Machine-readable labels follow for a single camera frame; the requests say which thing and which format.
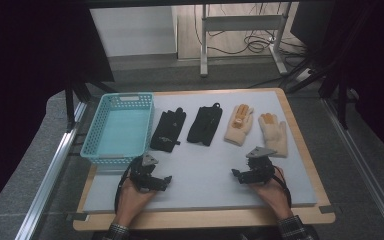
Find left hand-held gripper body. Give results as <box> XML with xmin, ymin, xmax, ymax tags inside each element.
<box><xmin>128</xmin><ymin>153</ymin><xmax>164</xmax><ymax>194</ymax></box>

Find person's left hand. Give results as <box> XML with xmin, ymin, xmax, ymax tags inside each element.
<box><xmin>114</xmin><ymin>182</ymin><xmax>158</xmax><ymax>228</ymax></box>

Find grey table bracket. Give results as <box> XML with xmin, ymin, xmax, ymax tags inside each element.
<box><xmin>318</xmin><ymin>204</ymin><xmax>336</xmax><ymax>215</ymax></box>

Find beige glove with orange fingertips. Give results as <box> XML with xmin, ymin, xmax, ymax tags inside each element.
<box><xmin>257</xmin><ymin>112</ymin><xmax>289</xmax><ymax>159</ymax></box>

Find light blue plastic basket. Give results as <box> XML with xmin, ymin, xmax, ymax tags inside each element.
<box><xmin>79</xmin><ymin>92</ymin><xmax>156</xmax><ymax>167</ymax></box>

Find black glove with loop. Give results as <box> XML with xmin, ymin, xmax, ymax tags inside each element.
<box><xmin>186</xmin><ymin>102</ymin><xmax>224</xmax><ymax>147</ymax></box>

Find aluminium rail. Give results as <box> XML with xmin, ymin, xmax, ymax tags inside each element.
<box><xmin>322</xmin><ymin>97</ymin><xmax>384</xmax><ymax>240</ymax></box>
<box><xmin>14</xmin><ymin>100</ymin><xmax>88</xmax><ymax>240</ymax></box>

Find black stand legs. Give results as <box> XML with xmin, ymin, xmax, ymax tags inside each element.
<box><xmin>278</xmin><ymin>54</ymin><xmax>353</xmax><ymax>131</ymax></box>

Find white panel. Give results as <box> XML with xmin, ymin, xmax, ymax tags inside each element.
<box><xmin>89</xmin><ymin>5</ymin><xmax>178</xmax><ymax>58</ymax></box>

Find beige glove with orange palm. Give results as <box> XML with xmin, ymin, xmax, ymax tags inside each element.
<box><xmin>223</xmin><ymin>103</ymin><xmax>255</xmax><ymax>147</ymax></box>

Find black glove with small print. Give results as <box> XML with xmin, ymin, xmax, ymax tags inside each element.
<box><xmin>149</xmin><ymin>106</ymin><xmax>188</xmax><ymax>154</ymax></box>

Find person's right hand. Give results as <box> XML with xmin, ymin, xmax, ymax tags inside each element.
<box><xmin>249</xmin><ymin>176</ymin><xmax>294</xmax><ymax>222</ymax></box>

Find black tripod legs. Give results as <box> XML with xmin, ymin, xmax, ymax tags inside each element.
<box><xmin>64</xmin><ymin>78</ymin><xmax>118</xmax><ymax>132</ymax></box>

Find black curtain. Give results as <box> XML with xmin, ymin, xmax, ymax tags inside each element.
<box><xmin>291</xmin><ymin>0</ymin><xmax>384</xmax><ymax>166</ymax></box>
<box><xmin>0</xmin><ymin>0</ymin><xmax>116</xmax><ymax>222</ymax></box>

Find white metal stand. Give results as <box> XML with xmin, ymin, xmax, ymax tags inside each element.
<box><xmin>199</xmin><ymin>2</ymin><xmax>290</xmax><ymax>79</ymax></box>

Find black floor cables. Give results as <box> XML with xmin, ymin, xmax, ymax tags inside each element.
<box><xmin>193</xmin><ymin>2</ymin><xmax>309</xmax><ymax>59</ymax></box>

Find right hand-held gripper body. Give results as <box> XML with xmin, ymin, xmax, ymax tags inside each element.
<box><xmin>244</xmin><ymin>146</ymin><xmax>278</xmax><ymax>184</ymax></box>

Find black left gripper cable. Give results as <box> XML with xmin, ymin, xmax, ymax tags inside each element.
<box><xmin>113</xmin><ymin>155</ymin><xmax>145</xmax><ymax>214</ymax></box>

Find red and black gripper cable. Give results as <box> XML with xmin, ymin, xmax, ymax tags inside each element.
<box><xmin>272</xmin><ymin>165</ymin><xmax>293</xmax><ymax>209</ymax></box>

